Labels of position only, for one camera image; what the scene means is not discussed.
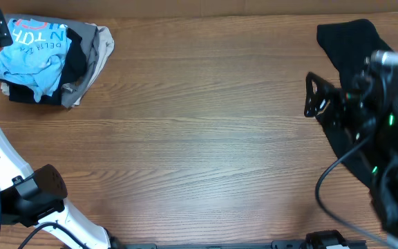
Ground light blue t-shirt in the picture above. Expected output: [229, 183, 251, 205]
[0, 19, 72, 102]

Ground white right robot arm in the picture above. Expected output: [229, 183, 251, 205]
[304, 50, 398, 248]

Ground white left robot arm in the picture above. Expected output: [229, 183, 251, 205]
[0, 10, 119, 248]

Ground black polo shirt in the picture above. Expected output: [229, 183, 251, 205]
[316, 19, 392, 187]

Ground black folded shirt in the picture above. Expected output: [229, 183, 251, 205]
[1, 28, 87, 106]

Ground grey folded shirt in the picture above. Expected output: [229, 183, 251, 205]
[0, 13, 101, 109]

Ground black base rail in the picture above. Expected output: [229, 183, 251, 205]
[111, 230, 368, 249]

